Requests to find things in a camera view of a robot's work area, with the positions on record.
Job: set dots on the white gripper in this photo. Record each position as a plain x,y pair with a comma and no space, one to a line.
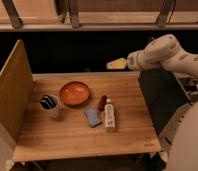
133,62

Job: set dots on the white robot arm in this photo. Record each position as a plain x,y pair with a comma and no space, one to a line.
167,52

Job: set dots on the dark red object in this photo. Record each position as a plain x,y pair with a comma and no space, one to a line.
102,103

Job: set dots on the white tube bottle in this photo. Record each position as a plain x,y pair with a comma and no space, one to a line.
110,124

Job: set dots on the black panel right of table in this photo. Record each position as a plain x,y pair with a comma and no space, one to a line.
163,95

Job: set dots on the orange bowl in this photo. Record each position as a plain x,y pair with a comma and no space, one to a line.
74,93

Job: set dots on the blue sponge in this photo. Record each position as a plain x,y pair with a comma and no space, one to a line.
92,117

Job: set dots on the white cup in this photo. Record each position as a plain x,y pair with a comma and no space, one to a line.
54,113

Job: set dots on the wooden side panel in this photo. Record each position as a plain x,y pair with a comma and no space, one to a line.
16,85

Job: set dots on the wooden shelf rail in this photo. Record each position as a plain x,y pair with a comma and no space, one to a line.
98,15

